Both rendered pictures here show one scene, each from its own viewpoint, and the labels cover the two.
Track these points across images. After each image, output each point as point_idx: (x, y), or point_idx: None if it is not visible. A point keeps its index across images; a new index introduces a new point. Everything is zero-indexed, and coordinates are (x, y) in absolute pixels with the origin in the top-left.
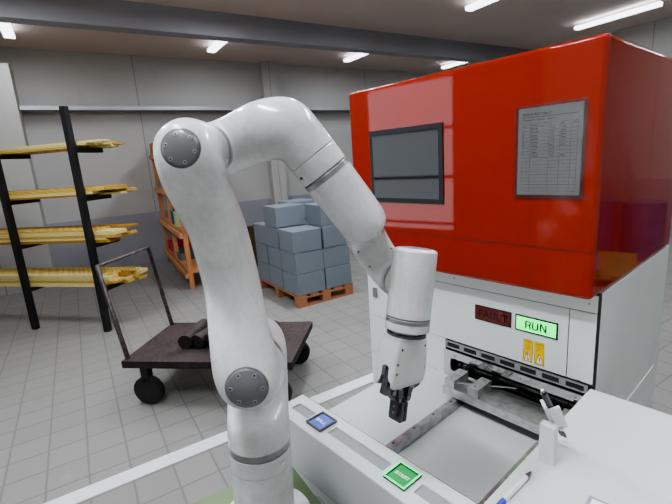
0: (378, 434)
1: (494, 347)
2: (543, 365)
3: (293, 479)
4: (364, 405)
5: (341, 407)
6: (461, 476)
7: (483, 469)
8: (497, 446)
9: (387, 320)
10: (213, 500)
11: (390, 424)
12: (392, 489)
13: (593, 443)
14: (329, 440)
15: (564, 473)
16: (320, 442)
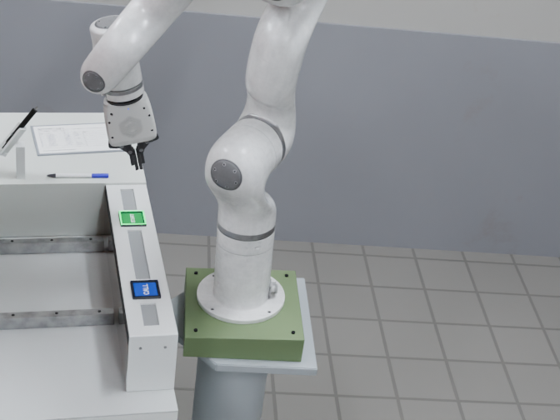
0: (44, 350)
1: None
2: None
3: (193, 317)
4: (6, 397)
5: (38, 412)
6: (29, 276)
7: (2, 270)
8: None
9: (142, 86)
10: (278, 333)
11: (14, 353)
12: (149, 217)
13: None
14: (156, 271)
15: (26, 167)
16: (165, 274)
